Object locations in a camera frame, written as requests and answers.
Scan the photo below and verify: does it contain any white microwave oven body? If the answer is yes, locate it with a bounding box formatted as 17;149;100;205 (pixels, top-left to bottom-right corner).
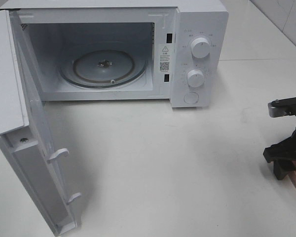
0;0;228;108

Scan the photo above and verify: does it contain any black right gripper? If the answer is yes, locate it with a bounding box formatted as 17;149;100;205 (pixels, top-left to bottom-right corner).
263;129;296;180

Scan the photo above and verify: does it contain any white microwave door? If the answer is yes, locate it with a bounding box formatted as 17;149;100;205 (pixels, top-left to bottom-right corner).
0;10;80;236

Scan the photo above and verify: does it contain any glass microwave turntable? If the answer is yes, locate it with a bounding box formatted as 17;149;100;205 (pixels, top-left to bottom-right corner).
59;42;152;89

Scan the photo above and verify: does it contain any lower white round knob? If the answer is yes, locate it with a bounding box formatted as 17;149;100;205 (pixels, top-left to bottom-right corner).
187;69;205;88

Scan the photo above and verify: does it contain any upper white round knob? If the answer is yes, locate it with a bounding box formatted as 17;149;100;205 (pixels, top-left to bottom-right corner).
190;36;211;59

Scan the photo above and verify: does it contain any white warning label sticker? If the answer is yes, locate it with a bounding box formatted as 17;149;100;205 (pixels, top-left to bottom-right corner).
157;43;174;74

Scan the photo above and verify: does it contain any white round knob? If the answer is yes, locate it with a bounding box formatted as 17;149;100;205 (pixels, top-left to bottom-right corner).
187;69;205;88
190;36;211;59

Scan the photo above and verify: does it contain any round white door button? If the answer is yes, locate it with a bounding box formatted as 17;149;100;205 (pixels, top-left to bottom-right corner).
184;92;199;104

